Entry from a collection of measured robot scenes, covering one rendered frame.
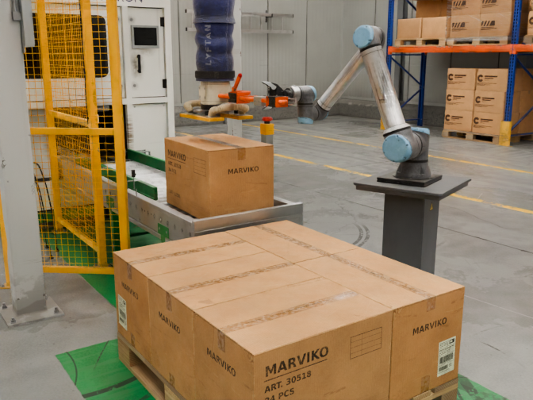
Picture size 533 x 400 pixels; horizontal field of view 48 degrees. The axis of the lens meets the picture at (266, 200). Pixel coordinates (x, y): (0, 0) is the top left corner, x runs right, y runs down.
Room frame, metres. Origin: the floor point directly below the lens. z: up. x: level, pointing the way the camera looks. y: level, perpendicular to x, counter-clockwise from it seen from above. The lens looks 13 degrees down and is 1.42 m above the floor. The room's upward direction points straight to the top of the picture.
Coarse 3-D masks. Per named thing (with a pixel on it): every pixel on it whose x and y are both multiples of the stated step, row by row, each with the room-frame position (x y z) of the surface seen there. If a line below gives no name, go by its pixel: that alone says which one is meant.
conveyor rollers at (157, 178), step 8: (128, 168) 4.78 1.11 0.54; (136, 168) 4.74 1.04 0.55; (144, 168) 4.76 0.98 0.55; (152, 168) 4.79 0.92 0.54; (136, 176) 4.44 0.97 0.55; (144, 176) 4.47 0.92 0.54; (152, 176) 4.42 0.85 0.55; (160, 176) 4.45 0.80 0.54; (152, 184) 4.13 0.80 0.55; (160, 184) 4.15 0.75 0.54; (160, 192) 3.88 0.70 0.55; (160, 200) 3.67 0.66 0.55; (176, 208) 3.45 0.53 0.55; (192, 216) 3.29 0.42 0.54
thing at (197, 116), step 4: (208, 112) 3.34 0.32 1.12; (180, 116) 3.52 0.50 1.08; (184, 116) 3.47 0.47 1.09; (188, 116) 3.44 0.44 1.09; (192, 116) 3.40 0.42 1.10; (196, 116) 3.37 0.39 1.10; (200, 116) 3.35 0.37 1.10; (204, 116) 3.32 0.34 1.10; (208, 116) 3.31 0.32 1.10; (216, 116) 3.31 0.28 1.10; (200, 120) 3.33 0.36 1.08; (204, 120) 3.29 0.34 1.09; (208, 120) 3.25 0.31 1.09; (212, 120) 3.26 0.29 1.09; (216, 120) 3.27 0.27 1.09; (220, 120) 3.29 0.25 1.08
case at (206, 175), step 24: (168, 144) 3.54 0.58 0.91; (192, 144) 3.30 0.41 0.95; (216, 144) 3.30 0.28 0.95; (240, 144) 3.30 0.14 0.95; (264, 144) 3.30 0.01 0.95; (168, 168) 3.55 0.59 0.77; (192, 168) 3.26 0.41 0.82; (216, 168) 3.11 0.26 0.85; (240, 168) 3.19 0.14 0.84; (264, 168) 3.27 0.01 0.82; (168, 192) 3.57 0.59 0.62; (192, 192) 3.27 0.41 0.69; (216, 192) 3.11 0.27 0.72; (240, 192) 3.19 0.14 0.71; (264, 192) 3.26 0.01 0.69
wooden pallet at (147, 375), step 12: (120, 336) 2.62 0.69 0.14; (120, 348) 2.63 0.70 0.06; (132, 348) 2.49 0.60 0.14; (132, 360) 2.55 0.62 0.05; (144, 360) 2.38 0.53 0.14; (132, 372) 2.51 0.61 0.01; (144, 372) 2.49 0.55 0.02; (156, 372) 2.28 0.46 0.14; (144, 384) 2.39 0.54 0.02; (156, 384) 2.38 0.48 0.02; (168, 384) 2.18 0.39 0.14; (444, 384) 2.18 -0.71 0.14; (456, 384) 2.22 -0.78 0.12; (156, 396) 2.29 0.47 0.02; (168, 396) 2.19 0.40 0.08; (180, 396) 2.10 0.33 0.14; (420, 396) 2.10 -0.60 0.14; (432, 396) 2.14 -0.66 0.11; (444, 396) 2.18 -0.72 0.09; (456, 396) 2.22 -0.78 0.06
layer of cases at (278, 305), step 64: (128, 256) 2.58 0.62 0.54; (192, 256) 2.58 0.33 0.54; (256, 256) 2.58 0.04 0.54; (320, 256) 2.59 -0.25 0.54; (384, 256) 2.58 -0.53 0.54; (128, 320) 2.52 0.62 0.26; (192, 320) 2.00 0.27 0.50; (256, 320) 1.91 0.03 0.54; (320, 320) 1.91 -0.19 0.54; (384, 320) 1.98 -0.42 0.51; (448, 320) 2.18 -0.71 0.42; (192, 384) 2.01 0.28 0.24; (256, 384) 1.67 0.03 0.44; (320, 384) 1.82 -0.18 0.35; (384, 384) 1.99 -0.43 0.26
